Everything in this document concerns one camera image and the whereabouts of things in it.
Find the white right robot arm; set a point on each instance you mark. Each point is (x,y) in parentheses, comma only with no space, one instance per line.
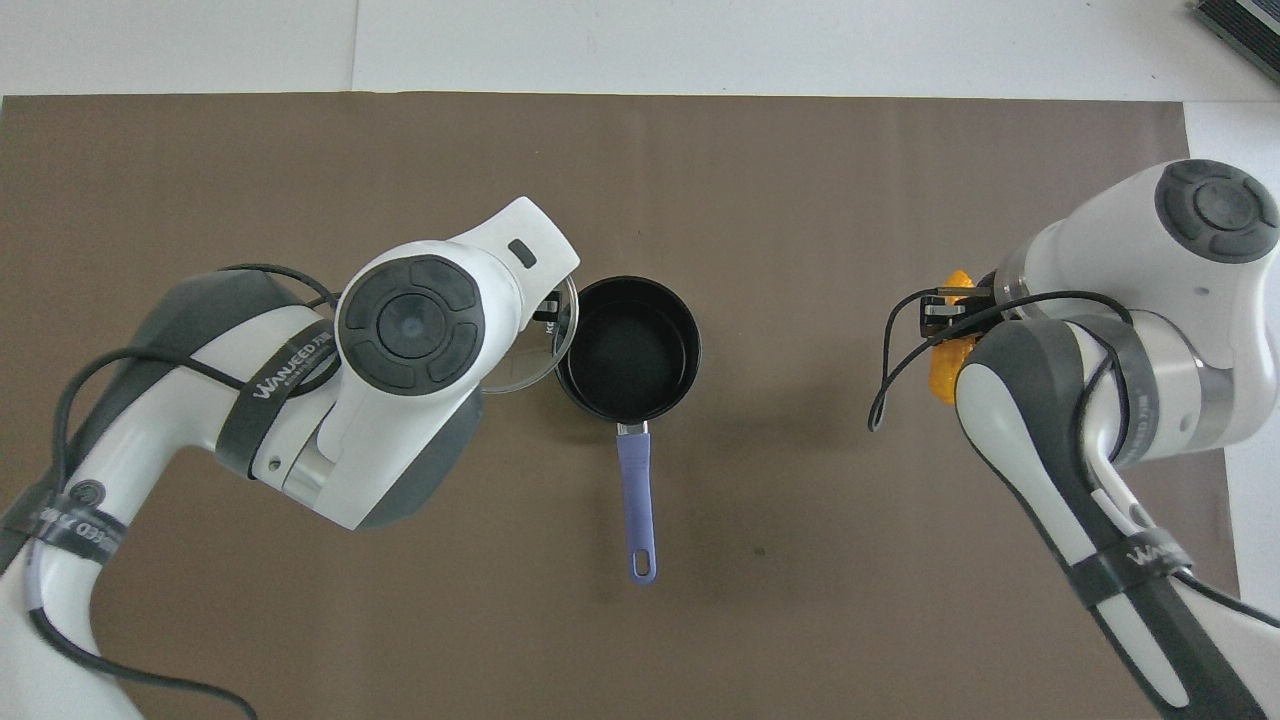
(1150,380)

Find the yellow corn cob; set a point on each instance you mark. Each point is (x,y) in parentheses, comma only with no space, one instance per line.
(945,375)

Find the brown table mat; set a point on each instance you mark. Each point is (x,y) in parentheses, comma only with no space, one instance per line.
(800,200)

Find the glass lid with purple knob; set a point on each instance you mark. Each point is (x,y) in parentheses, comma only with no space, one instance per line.
(535,365)

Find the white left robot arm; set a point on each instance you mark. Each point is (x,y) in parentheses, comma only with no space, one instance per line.
(410,330)

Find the black ribbed device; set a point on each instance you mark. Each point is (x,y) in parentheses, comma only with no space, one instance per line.
(1245,25)

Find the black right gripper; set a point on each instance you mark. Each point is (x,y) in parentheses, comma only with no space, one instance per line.
(985,300)

